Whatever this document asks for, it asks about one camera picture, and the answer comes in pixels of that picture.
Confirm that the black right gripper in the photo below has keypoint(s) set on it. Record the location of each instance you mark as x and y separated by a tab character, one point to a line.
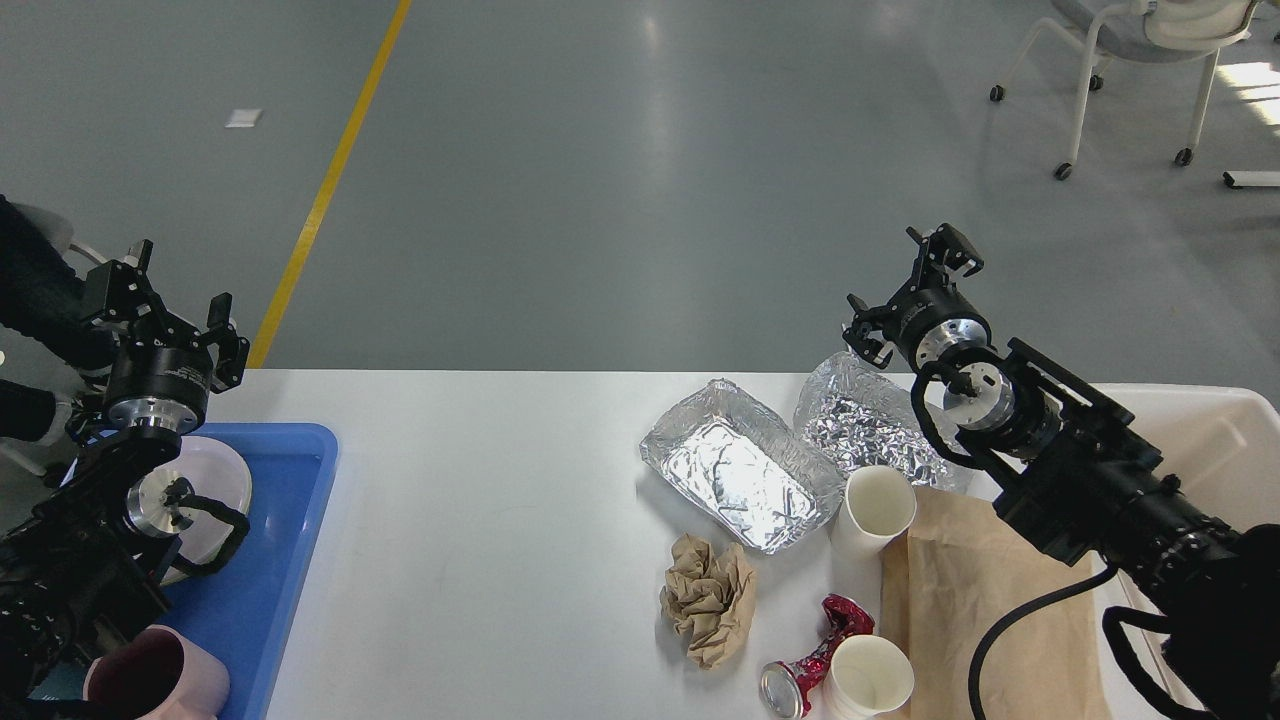
932	319

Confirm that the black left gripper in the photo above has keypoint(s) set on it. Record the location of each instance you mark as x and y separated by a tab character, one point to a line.
159	381

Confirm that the pink plate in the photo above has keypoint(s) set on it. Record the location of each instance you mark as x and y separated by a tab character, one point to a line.
214	470

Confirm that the brown paper bag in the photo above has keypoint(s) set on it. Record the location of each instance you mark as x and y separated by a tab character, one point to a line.
948	578

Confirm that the pink mug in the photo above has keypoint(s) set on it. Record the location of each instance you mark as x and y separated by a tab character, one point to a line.
158	675

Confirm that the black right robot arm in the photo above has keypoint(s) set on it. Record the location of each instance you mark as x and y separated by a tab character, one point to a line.
1075	478

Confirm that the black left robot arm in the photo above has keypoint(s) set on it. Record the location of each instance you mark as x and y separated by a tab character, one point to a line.
84	571

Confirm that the white chair on left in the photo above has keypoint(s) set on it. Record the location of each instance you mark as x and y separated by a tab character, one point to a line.
59	232

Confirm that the seated person in black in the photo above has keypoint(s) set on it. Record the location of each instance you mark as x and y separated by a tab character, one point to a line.
41	299

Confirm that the aluminium foil tray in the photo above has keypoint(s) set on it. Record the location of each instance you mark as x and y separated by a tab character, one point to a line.
741	464

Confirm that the blue plastic tray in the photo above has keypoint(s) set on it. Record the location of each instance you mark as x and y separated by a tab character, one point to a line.
243	614

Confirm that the white office chair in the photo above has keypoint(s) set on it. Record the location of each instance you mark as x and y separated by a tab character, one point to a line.
1138	32

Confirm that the white bar on floor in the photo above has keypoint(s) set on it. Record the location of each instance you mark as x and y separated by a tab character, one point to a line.
1251	179

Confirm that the white plastic bin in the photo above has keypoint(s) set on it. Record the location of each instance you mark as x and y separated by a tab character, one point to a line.
1223	443

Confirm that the crumpled brown paper ball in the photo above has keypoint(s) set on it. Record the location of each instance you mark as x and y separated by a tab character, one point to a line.
709	598

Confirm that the crushed red soda can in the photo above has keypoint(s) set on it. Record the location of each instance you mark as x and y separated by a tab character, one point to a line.
785	686

